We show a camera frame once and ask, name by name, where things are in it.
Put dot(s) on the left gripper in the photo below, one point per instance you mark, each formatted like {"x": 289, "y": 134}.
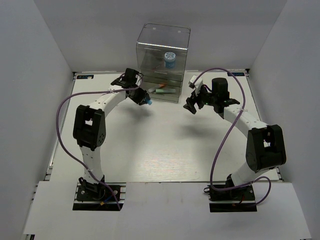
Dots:
{"x": 146, "y": 95}

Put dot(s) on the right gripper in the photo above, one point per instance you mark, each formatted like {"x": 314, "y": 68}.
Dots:
{"x": 190, "y": 105}

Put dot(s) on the orange highlighter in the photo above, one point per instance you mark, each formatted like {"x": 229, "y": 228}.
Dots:
{"x": 155, "y": 87}

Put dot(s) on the green highlighter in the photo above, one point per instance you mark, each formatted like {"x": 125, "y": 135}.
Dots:
{"x": 165, "y": 91}

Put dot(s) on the blue white round tape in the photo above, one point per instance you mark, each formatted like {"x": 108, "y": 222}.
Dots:
{"x": 169, "y": 59}

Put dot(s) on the clear plastic drawer organizer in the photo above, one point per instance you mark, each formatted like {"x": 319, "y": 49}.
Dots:
{"x": 154, "y": 40}

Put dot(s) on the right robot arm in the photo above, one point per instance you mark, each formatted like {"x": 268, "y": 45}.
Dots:
{"x": 265, "y": 147}

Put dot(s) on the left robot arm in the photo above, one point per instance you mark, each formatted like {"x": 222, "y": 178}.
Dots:
{"x": 89, "y": 128}

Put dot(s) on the left blue corner label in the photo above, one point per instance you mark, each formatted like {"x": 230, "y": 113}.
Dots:
{"x": 85, "y": 77}

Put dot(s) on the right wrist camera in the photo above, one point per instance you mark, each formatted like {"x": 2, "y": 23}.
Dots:
{"x": 195, "y": 83}

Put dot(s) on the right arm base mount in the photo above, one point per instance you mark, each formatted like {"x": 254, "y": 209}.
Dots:
{"x": 240, "y": 200}

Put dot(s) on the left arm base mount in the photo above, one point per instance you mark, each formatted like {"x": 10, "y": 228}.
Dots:
{"x": 85, "y": 200}

